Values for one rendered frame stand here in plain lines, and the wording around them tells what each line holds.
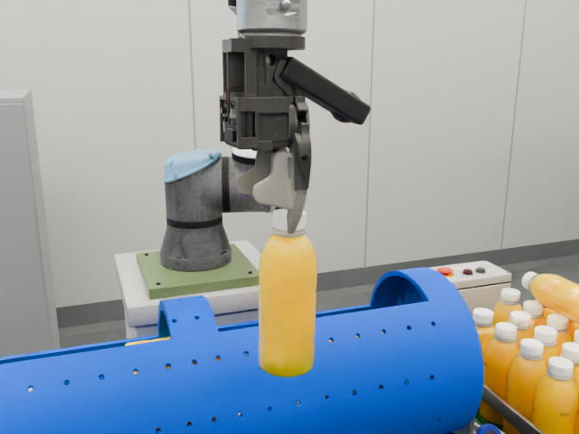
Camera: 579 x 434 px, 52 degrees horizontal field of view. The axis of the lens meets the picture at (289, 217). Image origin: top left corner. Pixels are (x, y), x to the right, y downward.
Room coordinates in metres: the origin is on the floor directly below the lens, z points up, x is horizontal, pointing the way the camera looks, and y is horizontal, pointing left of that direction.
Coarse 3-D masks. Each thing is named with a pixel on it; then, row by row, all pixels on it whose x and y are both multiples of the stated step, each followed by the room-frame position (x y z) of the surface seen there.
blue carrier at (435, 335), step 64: (192, 320) 0.78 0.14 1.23; (256, 320) 1.00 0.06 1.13; (320, 320) 0.81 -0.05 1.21; (384, 320) 0.83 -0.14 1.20; (448, 320) 0.85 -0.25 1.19; (0, 384) 0.66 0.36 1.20; (64, 384) 0.67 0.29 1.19; (128, 384) 0.69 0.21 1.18; (192, 384) 0.71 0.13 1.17; (256, 384) 0.73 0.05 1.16; (320, 384) 0.75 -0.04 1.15; (384, 384) 0.78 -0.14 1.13; (448, 384) 0.81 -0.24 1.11
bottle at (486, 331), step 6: (480, 324) 1.09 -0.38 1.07; (486, 324) 1.09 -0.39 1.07; (492, 324) 1.09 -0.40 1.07; (480, 330) 1.08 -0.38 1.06; (486, 330) 1.08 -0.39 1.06; (492, 330) 1.09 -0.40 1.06; (480, 336) 1.08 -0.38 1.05; (486, 336) 1.08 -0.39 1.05; (492, 336) 1.08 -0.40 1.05; (480, 342) 1.08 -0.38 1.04; (486, 342) 1.07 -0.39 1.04
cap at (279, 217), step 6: (276, 210) 0.67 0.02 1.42; (282, 210) 0.68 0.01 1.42; (276, 216) 0.66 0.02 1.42; (282, 216) 0.65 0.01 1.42; (276, 222) 0.66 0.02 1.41; (282, 222) 0.65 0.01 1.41; (300, 222) 0.65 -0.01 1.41; (276, 228) 0.66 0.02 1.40; (282, 228) 0.65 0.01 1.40; (300, 228) 0.65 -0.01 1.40
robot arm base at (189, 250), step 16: (176, 224) 1.15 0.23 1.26; (192, 224) 1.15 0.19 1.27; (208, 224) 1.16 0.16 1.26; (176, 240) 1.15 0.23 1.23; (192, 240) 1.14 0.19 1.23; (208, 240) 1.15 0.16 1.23; (224, 240) 1.19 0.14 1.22; (160, 256) 1.17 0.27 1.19; (176, 256) 1.15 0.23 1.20; (192, 256) 1.13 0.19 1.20; (208, 256) 1.14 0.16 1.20; (224, 256) 1.17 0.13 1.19
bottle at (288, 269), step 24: (288, 240) 0.65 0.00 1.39; (264, 264) 0.65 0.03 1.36; (288, 264) 0.63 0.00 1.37; (312, 264) 0.65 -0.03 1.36; (264, 288) 0.64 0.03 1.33; (288, 288) 0.63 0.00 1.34; (312, 288) 0.65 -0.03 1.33; (264, 312) 0.64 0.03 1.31; (288, 312) 0.63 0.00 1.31; (312, 312) 0.65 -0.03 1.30; (264, 336) 0.64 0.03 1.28; (288, 336) 0.63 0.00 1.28; (312, 336) 0.65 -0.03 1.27; (264, 360) 0.64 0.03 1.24; (288, 360) 0.63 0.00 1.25; (312, 360) 0.65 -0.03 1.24
